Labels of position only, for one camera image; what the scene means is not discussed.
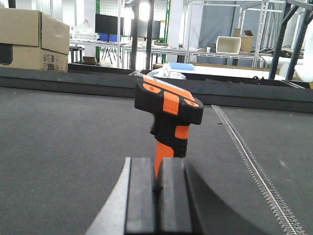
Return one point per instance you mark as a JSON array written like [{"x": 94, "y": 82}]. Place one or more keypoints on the large stacked cardboard boxes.
[{"x": 31, "y": 39}]

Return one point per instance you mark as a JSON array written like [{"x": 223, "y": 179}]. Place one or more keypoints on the small open cardboard box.
[{"x": 246, "y": 39}]

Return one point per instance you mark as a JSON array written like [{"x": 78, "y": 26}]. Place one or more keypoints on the dark conveyor side rail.
[{"x": 255, "y": 92}]

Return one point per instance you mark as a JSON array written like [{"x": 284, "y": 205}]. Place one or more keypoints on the blue foam sheet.
[{"x": 181, "y": 66}]

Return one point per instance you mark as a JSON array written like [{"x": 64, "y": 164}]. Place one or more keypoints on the white plastic bin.
[{"x": 231, "y": 45}]

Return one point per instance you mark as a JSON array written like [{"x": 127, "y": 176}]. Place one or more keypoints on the black computer monitor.
[{"x": 106, "y": 24}]

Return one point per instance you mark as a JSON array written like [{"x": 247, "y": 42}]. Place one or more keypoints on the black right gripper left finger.
[{"x": 130, "y": 208}]

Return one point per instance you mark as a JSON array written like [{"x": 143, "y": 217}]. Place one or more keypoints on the white wire basket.
[{"x": 83, "y": 33}]

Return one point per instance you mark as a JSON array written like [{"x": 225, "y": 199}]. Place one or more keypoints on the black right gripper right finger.
[{"x": 188, "y": 206}]

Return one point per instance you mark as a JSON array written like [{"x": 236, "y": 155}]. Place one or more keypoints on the crumpled clear plastic bag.
[{"x": 166, "y": 73}]

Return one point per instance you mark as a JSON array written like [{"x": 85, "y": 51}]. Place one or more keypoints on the metal workbench table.
[{"x": 126, "y": 51}]

